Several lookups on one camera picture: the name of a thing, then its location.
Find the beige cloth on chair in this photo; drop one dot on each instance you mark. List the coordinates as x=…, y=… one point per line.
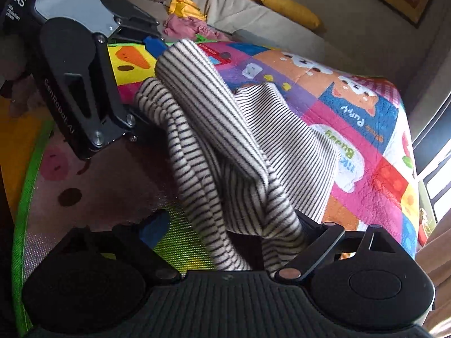
x=437, y=281

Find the beige sofa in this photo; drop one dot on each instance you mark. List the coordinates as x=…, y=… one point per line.
x=282, y=31

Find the black window frame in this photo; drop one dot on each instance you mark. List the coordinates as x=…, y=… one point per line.
x=433, y=169

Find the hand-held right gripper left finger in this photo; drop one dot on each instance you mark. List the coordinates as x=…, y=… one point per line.
x=155, y=226

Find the striped grey garment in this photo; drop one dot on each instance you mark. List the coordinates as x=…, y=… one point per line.
x=239, y=169

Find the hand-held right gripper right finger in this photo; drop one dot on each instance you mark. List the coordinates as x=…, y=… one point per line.
x=317, y=241

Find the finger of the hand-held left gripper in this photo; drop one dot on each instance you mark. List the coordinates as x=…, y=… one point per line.
x=134, y=17
x=105, y=105

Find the colourful cartoon printed mat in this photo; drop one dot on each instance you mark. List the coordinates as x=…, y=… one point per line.
x=352, y=155

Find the pink cloth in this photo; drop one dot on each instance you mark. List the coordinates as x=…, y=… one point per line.
x=190, y=28

